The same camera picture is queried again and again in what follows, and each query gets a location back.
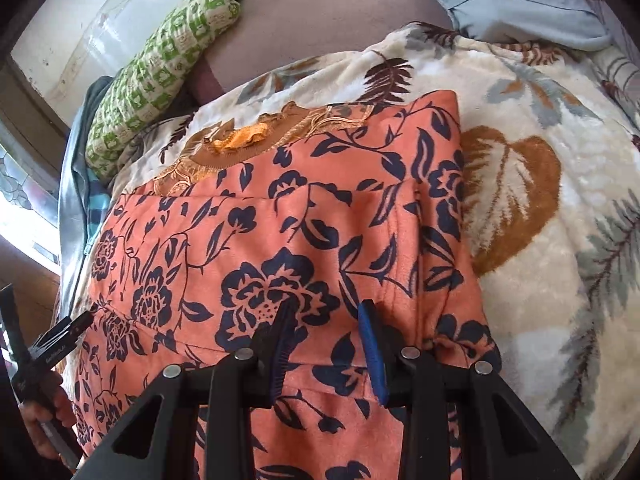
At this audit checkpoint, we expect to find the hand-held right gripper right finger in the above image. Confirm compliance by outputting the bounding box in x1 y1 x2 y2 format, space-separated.
357 299 583 480

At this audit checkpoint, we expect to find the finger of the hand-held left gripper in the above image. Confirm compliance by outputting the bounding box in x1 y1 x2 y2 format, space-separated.
0 284 32 376
29 309 96 363

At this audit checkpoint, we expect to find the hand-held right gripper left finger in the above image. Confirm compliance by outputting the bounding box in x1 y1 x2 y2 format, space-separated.
75 300 302 480

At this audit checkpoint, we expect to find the orange floral garment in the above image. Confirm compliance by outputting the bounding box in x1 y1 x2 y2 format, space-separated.
72 89 503 480

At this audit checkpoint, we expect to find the person's left hand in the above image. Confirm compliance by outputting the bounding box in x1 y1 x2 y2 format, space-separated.
20 382 77 463

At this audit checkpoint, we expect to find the teal striped cloth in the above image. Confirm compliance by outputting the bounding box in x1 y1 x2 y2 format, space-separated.
87 167 112 242

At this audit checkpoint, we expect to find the stained glass window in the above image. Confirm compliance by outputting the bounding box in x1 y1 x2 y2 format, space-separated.
0 125 62 267

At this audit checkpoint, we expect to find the blue-grey cloth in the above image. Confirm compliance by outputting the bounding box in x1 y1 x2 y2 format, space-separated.
57 76 117 306

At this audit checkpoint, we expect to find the green patterned pillow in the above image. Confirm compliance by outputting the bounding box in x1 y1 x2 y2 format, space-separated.
85 0 274 184

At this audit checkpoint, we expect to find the cream leaf print blanket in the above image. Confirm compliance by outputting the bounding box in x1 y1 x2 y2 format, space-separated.
60 22 640 480

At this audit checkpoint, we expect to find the pinkish quilted mattress pad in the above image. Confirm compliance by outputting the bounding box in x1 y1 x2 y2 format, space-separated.
187 0 453 107

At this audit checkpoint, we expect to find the light blue pillow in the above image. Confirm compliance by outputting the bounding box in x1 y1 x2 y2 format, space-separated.
390 0 614 52

